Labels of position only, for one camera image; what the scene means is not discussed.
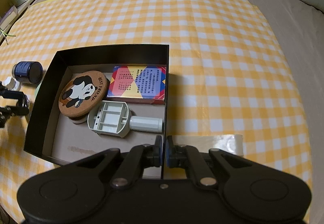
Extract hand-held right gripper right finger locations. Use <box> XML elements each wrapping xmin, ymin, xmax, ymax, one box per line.
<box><xmin>165</xmin><ymin>135</ymin><xmax>256</xmax><ymax>186</ymax></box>

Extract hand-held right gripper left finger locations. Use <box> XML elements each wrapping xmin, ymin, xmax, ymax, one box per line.
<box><xmin>59</xmin><ymin>135</ymin><xmax>163</xmax><ymax>188</ymax></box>

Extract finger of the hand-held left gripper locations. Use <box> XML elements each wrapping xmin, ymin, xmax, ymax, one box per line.
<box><xmin>0</xmin><ymin>82</ymin><xmax>28</xmax><ymax>107</ymax></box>
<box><xmin>0</xmin><ymin>106</ymin><xmax>30</xmax><ymax>129</ymax></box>

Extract white plastic knob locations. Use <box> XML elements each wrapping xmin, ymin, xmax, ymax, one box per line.
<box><xmin>3</xmin><ymin>76</ymin><xmax>22</xmax><ymax>92</ymax></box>

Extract black cardboard box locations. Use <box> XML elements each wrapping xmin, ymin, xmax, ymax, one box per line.
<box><xmin>23</xmin><ymin>44</ymin><xmax>169</xmax><ymax>180</ymax></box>

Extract grey plastic stamp tool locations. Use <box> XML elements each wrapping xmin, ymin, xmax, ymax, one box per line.
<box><xmin>87</xmin><ymin>101</ymin><xmax>164</xmax><ymax>138</ymax></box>

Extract round cork panda coaster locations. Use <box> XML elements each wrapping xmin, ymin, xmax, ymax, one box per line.
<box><xmin>59</xmin><ymin>70</ymin><xmax>110</xmax><ymax>119</ymax></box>

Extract colourful card box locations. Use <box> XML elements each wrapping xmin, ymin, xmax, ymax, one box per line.
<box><xmin>106</xmin><ymin>65</ymin><xmax>167</xmax><ymax>105</ymax></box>

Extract mint round compact mirror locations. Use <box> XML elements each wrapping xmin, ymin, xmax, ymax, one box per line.
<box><xmin>34</xmin><ymin>82</ymin><xmax>45</xmax><ymax>98</ymax></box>

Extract dark blue jar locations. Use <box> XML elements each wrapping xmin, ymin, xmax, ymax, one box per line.
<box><xmin>12</xmin><ymin>61</ymin><xmax>42</xmax><ymax>84</ymax></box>

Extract purple book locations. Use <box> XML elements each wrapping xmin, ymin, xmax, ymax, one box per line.
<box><xmin>0</xmin><ymin>6</ymin><xmax>19</xmax><ymax>25</ymax></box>

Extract yellow checkered mat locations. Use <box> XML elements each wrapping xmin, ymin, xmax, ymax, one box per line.
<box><xmin>0</xmin><ymin>0</ymin><xmax>313</xmax><ymax>224</ymax></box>

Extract green strings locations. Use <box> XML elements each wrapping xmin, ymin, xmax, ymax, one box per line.
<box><xmin>0</xmin><ymin>27</ymin><xmax>16</xmax><ymax>45</ymax></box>

